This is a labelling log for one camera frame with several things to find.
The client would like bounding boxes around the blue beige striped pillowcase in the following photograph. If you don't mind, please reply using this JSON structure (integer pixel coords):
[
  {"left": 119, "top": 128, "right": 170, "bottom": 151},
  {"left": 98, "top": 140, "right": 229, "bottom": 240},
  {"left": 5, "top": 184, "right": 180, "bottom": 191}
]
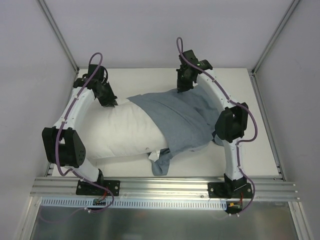
[{"left": 129, "top": 85, "right": 223, "bottom": 176}]

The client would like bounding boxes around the aluminium frame post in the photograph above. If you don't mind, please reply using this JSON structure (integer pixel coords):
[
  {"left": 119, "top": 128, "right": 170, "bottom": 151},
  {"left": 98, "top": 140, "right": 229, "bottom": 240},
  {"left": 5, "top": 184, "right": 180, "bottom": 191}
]
[
  {"left": 251, "top": 0, "right": 301, "bottom": 76},
  {"left": 36, "top": 0, "right": 80, "bottom": 73}
]

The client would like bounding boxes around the aluminium mounting rail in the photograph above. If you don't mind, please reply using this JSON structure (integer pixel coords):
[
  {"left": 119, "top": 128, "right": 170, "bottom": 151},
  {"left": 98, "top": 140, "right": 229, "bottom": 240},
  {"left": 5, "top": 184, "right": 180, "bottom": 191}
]
[{"left": 30, "top": 176, "right": 302, "bottom": 202}]

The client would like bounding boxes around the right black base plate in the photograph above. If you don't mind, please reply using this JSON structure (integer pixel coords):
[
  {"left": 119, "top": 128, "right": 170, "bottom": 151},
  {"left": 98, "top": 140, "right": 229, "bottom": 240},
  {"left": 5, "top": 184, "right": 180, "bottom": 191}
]
[{"left": 207, "top": 182, "right": 253, "bottom": 199}]

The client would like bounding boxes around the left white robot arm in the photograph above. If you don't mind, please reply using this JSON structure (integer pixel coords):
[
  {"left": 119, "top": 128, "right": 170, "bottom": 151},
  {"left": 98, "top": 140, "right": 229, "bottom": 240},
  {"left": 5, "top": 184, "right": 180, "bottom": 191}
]
[{"left": 41, "top": 63, "right": 118, "bottom": 195}]

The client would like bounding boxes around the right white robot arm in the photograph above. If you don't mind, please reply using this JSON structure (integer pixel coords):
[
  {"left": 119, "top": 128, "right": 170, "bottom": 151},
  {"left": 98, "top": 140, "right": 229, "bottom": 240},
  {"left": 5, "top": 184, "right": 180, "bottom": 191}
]
[{"left": 176, "top": 50, "right": 253, "bottom": 199}]

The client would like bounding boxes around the left aluminium frame post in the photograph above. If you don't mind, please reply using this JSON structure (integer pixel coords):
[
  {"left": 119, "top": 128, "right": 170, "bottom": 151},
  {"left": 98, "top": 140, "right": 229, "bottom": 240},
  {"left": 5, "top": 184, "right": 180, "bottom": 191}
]
[{"left": 36, "top": 0, "right": 80, "bottom": 73}]

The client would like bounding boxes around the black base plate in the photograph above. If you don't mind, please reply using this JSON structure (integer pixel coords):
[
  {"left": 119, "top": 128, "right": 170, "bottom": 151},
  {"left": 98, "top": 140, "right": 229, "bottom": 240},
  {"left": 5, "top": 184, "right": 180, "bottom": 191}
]
[
  {"left": 207, "top": 182, "right": 253, "bottom": 199},
  {"left": 75, "top": 180, "right": 121, "bottom": 197}
]

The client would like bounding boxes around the white pillow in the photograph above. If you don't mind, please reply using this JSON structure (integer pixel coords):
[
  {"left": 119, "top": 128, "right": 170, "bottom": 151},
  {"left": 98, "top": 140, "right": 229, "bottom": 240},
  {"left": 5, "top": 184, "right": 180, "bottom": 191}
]
[{"left": 78, "top": 98, "right": 168, "bottom": 160}]

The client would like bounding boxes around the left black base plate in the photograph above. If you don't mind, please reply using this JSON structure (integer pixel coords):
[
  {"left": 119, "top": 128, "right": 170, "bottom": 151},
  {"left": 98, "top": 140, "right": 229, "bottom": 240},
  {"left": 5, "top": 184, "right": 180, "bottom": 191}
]
[{"left": 75, "top": 180, "right": 121, "bottom": 197}]

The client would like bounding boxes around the slotted white cable duct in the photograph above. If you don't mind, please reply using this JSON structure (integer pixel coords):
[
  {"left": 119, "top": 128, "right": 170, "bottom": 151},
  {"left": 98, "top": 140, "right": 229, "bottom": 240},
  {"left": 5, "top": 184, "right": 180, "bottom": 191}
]
[{"left": 40, "top": 197, "right": 227, "bottom": 211}]

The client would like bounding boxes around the right aluminium frame post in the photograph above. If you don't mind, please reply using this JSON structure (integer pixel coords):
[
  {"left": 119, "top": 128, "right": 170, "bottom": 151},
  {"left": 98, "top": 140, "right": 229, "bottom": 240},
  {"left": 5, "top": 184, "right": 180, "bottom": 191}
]
[{"left": 251, "top": 0, "right": 301, "bottom": 76}]

